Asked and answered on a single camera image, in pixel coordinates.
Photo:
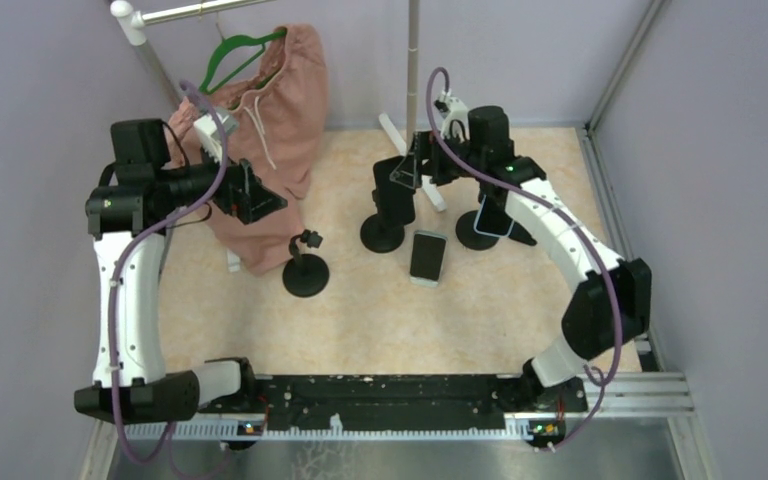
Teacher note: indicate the metal clothes rack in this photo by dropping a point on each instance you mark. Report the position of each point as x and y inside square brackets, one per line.
[134, 22]

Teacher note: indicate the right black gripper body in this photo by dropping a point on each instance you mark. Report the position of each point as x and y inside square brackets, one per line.
[417, 163]

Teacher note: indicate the wrist white camera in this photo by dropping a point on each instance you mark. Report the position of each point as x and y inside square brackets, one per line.
[454, 114]
[210, 134]

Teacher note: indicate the pink hanging garment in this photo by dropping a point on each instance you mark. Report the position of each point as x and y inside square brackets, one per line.
[281, 113]

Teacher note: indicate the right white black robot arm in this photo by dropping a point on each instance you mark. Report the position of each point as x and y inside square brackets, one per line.
[611, 295]

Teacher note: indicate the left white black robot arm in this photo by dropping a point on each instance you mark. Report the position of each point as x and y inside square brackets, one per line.
[128, 216]

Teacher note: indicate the black smartphone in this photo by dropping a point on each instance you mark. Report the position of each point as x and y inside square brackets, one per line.
[394, 201]

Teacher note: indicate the blue-cased smartphone on stand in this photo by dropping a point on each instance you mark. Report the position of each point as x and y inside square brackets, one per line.
[492, 220]

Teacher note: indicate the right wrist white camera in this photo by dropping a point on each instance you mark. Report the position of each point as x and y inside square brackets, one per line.
[454, 114]

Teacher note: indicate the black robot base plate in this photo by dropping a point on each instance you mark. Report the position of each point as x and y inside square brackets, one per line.
[410, 407]

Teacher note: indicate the green clothes hanger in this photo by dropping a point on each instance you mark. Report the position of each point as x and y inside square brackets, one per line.
[234, 55]

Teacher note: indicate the white-edged smartphone on table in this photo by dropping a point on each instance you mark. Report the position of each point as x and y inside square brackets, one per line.
[427, 258]

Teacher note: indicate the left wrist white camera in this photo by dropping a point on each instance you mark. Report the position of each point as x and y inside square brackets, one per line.
[210, 134]

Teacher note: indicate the black phone stand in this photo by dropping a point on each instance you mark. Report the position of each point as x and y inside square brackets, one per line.
[379, 238]
[305, 274]
[478, 242]

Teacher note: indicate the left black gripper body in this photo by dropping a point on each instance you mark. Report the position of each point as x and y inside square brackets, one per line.
[246, 192]

